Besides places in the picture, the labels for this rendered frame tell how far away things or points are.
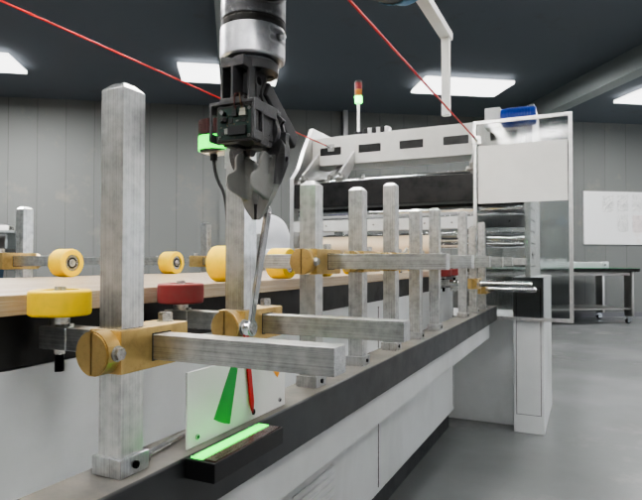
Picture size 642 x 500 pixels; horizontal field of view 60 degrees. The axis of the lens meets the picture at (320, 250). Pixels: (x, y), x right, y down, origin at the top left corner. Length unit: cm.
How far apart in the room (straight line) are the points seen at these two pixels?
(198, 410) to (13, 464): 26
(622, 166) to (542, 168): 785
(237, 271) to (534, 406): 268
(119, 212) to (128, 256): 5
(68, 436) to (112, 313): 31
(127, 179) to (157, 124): 838
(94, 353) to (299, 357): 23
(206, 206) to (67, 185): 205
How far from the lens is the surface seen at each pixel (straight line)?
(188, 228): 878
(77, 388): 94
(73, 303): 80
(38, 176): 928
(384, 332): 82
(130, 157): 69
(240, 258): 87
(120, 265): 68
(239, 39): 79
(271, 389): 95
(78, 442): 96
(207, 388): 80
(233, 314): 85
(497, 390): 352
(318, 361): 58
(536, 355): 333
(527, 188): 329
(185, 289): 98
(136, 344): 69
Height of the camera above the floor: 95
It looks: 1 degrees up
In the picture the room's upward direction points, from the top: straight up
